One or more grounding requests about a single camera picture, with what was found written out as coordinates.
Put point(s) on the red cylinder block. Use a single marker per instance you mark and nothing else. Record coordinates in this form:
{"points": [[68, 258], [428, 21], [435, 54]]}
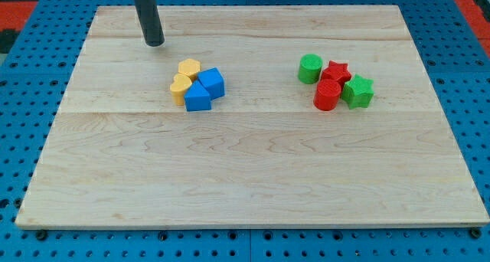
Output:
{"points": [[327, 94]]}

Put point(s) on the green star block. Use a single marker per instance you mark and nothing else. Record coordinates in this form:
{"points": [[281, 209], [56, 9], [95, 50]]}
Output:
{"points": [[358, 92]]}

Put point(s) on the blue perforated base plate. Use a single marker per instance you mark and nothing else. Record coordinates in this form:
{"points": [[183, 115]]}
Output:
{"points": [[36, 71]]}

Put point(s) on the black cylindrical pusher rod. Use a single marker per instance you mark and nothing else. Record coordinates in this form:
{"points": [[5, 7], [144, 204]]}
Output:
{"points": [[149, 20]]}

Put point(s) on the light wooden board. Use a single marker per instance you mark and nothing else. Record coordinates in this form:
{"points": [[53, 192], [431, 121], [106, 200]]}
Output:
{"points": [[122, 156]]}

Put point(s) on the green cylinder block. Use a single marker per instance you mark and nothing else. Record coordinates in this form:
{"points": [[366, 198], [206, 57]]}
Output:
{"points": [[310, 67]]}

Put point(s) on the blue cube block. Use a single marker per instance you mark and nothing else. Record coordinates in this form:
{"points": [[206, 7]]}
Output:
{"points": [[213, 81]]}

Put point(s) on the red star block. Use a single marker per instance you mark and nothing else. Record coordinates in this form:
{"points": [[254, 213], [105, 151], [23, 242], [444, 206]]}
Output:
{"points": [[338, 72]]}

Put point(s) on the yellow pentagon block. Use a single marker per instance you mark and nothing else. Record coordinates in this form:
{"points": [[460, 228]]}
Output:
{"points": [[190, 68]]}

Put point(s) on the yellow heart block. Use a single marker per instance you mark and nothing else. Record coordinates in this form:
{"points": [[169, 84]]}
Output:
{"points": [[179, 87]]}

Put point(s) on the blue triangle block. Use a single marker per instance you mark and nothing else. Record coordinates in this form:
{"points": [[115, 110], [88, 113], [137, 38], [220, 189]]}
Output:
{"points": [[197, 98]]}

